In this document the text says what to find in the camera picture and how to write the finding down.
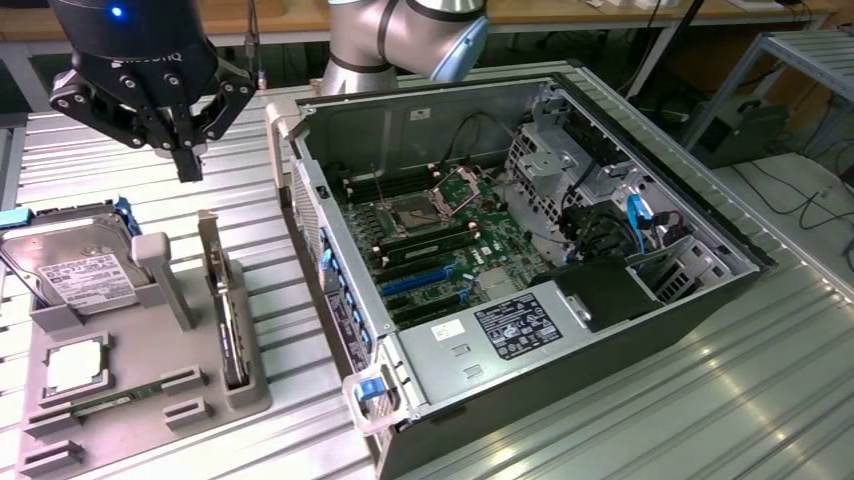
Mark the silver hard disk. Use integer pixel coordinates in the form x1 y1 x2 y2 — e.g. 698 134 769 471
0 212 153 315

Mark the grey parts rack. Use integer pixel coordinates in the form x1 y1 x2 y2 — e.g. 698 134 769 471
17 232 274 477

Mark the blue case latch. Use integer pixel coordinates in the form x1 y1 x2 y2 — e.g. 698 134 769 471
355 378 390 402

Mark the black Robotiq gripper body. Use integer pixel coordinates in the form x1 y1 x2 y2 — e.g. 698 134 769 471
44 0 225 110

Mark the black floor device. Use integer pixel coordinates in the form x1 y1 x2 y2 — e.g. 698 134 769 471
691 97 794 170

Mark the black plastic shroud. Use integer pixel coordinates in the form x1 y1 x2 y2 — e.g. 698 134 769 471
551 256 667 335

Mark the black cable on white table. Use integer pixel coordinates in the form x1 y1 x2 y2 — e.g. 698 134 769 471
729 162 854 230

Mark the metal socket cover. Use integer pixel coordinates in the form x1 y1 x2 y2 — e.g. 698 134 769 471
430 166 487 209

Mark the black wire bundle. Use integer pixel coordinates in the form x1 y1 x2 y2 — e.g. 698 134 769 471
558 202 635 265

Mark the CPU socket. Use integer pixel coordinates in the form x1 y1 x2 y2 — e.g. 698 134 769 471
383 192 447 235

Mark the red and black wire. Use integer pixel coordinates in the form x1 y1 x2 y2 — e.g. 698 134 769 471
655 209 687 240

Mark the RAM stick in motherboard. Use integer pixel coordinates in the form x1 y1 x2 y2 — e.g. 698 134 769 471
379 230 482 266

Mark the silver CPU chip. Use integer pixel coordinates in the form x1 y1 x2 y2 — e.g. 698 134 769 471
43 343 109 392

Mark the thin black case cable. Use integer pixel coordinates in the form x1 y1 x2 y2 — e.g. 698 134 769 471
448 111 516 167

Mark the grey metal shelf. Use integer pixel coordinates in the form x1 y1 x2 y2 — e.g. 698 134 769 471
705 29 854 152

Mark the open black PC case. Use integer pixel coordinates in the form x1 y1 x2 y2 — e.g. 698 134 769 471
264 59 779 480

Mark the blue disk bracket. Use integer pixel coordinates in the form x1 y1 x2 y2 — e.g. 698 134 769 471
0 196 147 242

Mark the black dangling cable with plug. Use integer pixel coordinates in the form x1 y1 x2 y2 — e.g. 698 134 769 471
241 0 270 92

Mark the grey power supply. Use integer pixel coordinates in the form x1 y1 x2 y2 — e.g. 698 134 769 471
392 279 595 407

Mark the blue wire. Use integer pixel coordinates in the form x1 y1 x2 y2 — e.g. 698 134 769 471
624 192 654 257

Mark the silver disk bay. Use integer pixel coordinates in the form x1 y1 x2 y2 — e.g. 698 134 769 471
626 234 737 307

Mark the black expansion slot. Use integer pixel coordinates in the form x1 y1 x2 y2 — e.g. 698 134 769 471
386 291 468 315
392 299 470 327

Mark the blue expansion slot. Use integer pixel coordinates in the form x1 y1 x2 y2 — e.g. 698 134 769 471
378 263 456 297

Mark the wooden desk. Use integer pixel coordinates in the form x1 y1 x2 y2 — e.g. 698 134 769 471
0 0 841 47

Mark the thin metal locking lever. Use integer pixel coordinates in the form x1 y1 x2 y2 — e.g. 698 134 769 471
368 162 394 209

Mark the silver chipset heatsink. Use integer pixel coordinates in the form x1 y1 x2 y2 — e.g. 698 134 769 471
476 269 530 297

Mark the black RAM slot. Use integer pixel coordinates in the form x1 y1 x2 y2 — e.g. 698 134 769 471
344 175 443 205
370 218 472 247
340 168 436 195

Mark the graphics card with fan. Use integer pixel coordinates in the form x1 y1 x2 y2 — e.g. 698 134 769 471
197 209 252 389

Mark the grey metal frame post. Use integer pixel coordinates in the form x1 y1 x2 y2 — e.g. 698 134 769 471
0 112 29 212

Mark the green RAM stick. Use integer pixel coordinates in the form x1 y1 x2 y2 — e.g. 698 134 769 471
64 378 169 417

